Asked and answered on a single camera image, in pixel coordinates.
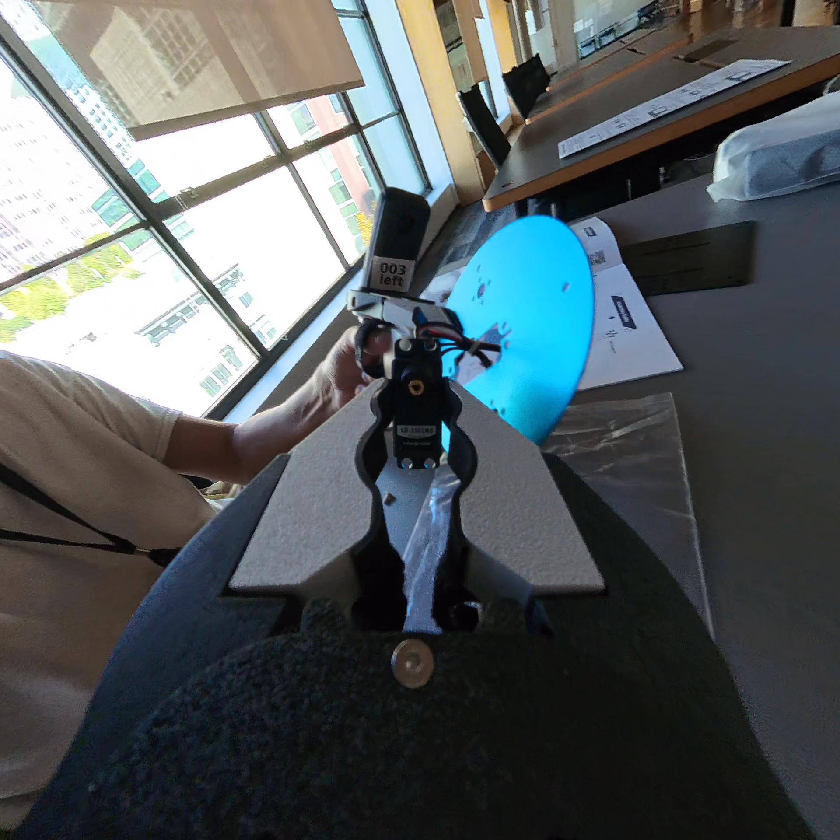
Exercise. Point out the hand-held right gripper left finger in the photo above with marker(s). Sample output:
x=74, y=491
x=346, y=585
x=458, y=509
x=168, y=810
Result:
x=308, y=525

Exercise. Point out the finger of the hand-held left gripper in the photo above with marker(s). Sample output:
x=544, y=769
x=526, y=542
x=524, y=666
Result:
x=430, y=318

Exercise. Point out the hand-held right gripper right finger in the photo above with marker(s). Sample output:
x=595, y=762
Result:
x=525, y=525

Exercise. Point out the black servo motor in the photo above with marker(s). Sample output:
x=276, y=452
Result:
x=417, y=407

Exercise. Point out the blue round metal plate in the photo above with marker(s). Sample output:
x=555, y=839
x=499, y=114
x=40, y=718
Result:
x=538, y=315

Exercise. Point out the person's left forearm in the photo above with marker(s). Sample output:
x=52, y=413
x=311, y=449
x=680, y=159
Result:
x=262, y=433

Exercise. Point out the grey wood-edged desk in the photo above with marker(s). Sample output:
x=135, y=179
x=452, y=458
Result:
x=590, y=75
x=558, y=151

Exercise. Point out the black rectangular desk plate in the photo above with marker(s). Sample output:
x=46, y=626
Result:
x=689, y=259

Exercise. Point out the person's left hand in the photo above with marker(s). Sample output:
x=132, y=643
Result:
x=338, y=374

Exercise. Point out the clear plastic bag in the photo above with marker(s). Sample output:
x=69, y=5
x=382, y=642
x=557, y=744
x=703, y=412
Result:
x=623, y=446

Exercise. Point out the black office chair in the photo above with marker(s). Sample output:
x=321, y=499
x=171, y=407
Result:
x=525, y=82
x=482, y=124

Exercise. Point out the large paned window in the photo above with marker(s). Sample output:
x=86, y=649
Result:
x=216, y=249

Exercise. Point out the white instruction sheet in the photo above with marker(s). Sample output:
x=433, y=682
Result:
x=630, y=328

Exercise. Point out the beige roller blind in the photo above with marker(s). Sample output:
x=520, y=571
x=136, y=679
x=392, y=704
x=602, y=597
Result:
x=197, y=59

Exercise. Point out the printed paper sheet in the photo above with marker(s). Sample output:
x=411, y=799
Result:
x=669, y=105

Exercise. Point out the white plastic bag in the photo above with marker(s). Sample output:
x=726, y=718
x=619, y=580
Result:
x=781, y=151

